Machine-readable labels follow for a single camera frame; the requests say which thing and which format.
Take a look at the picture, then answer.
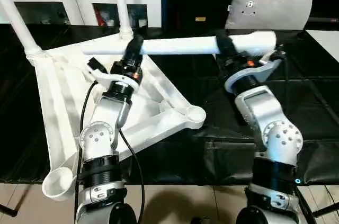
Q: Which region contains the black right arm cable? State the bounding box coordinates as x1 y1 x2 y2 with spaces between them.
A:
281 55 339 129

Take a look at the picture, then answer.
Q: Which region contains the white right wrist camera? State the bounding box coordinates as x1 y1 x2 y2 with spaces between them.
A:
221 47 286 96

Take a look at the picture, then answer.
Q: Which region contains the black work mat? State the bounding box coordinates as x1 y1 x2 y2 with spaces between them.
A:
0 23 339 186

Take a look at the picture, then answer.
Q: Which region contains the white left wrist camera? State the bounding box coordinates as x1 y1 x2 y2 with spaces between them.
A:
86 57 142 94

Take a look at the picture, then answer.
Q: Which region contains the white flat sheet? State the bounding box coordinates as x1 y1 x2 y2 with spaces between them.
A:
306 30 339 51

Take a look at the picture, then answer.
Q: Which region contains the black stand leg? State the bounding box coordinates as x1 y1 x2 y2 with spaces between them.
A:
0 203 17 218
311 202 339 219

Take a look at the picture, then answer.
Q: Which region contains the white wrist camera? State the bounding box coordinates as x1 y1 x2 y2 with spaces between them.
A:
221 47 286 96
86 57 142 94

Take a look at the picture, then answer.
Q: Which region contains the grey cushion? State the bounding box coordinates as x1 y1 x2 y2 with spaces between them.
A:
225 0 315 31

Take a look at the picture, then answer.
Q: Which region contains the white plastic table leg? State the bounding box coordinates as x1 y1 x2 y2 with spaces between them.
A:
79 30 277 57
110 0 135 40
0 0 44 59

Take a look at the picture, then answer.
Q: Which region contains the white plastic table top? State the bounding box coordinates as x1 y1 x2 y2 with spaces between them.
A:
40 32 208 201

